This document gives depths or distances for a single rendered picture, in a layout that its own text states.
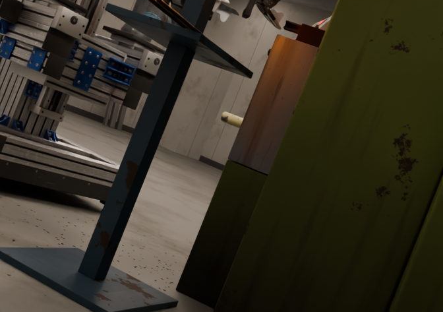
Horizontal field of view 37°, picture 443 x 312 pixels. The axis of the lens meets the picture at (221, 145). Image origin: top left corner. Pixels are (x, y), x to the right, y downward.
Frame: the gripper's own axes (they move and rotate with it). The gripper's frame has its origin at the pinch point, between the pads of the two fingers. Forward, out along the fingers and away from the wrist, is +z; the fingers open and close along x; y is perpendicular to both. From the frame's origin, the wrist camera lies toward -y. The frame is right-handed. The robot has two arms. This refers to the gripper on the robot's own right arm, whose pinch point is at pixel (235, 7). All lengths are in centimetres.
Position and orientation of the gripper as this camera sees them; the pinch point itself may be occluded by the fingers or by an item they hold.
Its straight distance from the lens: 252.2
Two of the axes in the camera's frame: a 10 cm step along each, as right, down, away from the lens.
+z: 8.9, 3.6, -2.8
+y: -3.7, 9.3, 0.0
